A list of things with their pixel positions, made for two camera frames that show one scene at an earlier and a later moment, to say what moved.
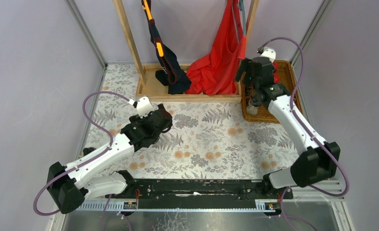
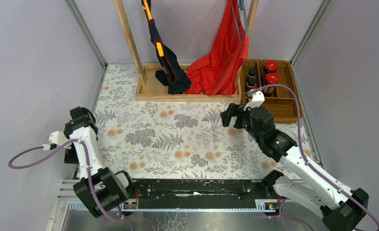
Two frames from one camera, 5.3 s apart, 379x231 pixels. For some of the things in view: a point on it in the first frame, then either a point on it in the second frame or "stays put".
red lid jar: [276, 78] stays put
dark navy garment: [173, 74] stays put
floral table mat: [206, 140] stays put
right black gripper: [246, 68] to [236, 116]
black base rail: [203, 193] stays put
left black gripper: [161, 119] to [69, 156]
